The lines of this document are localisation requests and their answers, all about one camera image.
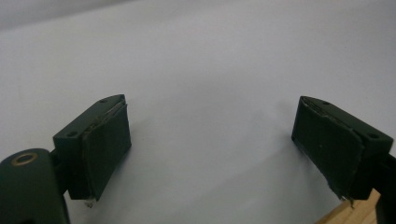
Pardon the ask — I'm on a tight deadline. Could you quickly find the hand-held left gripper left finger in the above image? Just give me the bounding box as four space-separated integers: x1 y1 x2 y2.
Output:
51 93 133 202

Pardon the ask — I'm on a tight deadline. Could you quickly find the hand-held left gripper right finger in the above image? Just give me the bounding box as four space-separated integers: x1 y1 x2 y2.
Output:
290 95 394 201

